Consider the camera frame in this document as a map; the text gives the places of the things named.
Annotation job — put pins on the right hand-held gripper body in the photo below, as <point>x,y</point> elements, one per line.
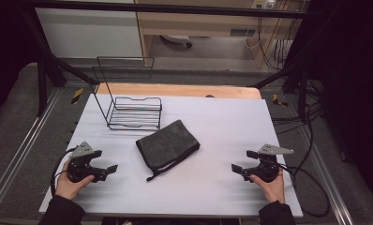
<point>265,170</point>

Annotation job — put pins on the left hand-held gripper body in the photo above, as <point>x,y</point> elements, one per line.
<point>81,168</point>

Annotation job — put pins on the dark grey towel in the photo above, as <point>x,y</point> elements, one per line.
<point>167,143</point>

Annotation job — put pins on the person's right hand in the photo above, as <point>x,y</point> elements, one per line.
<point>273,190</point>

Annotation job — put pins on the person's left hand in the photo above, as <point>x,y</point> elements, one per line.
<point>67,187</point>

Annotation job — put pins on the white foam board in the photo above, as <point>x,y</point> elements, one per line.
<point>212,140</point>

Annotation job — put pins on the yellow black tape marker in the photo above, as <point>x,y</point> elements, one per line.
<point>280,101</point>
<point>77,95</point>

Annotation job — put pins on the white cabinet panel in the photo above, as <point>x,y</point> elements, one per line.
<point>87,31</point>

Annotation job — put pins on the black curtain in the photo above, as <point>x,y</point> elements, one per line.
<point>353,78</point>
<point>6,47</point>

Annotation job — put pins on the white chair base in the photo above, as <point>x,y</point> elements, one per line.
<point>175,38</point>

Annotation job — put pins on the wooden desk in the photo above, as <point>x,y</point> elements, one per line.
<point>190,23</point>

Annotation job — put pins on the white power strip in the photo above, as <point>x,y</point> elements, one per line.
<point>264,3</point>

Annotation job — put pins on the aluminium rail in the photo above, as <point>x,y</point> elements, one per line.
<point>326,178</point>
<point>22,150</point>

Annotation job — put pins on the black frame post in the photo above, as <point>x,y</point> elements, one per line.
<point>301,84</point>
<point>42,78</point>

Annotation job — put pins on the black frame crossbar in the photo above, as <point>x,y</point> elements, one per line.
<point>175,8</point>

